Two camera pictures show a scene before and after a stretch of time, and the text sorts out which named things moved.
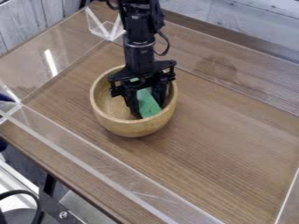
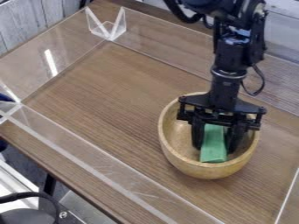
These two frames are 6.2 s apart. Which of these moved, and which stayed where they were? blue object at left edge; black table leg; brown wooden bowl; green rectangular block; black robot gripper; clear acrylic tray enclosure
Moved: green rectangular block; brown wooden bowl; black robot gripper
Stayed: blue object at left edge; clear acrylic tray enclosure; black table leg
